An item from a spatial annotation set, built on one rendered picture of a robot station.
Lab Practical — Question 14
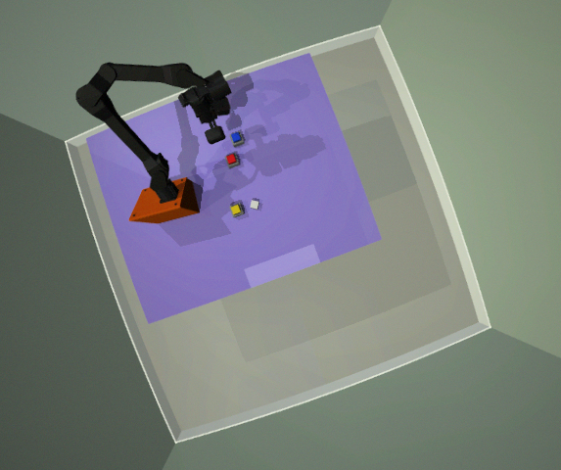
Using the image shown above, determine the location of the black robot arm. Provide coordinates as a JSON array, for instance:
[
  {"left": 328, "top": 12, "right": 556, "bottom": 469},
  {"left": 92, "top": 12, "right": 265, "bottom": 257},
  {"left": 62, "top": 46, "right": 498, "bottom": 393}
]
[{"left": 75, "top": 63, "right": 231, "bottom": 204}]

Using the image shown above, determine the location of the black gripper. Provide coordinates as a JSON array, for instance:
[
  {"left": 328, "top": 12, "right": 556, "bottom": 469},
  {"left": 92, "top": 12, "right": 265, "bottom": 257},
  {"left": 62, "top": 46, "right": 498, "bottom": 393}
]
[{"left": 194, "top": 103, "right": 225, "bottom": 144}]

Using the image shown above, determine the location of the red button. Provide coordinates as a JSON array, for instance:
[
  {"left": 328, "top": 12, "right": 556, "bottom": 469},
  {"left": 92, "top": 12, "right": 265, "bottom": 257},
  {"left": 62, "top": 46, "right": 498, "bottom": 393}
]
[{"left": 225, "top": 153, "right": 239, "bottom": 168}]

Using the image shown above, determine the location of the blue button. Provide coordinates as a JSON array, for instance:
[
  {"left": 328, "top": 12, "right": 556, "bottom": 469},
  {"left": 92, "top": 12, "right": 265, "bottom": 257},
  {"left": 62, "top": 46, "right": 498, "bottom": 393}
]
[{"left": 229, "top": 131, "right": 245, "bottom": 147}]

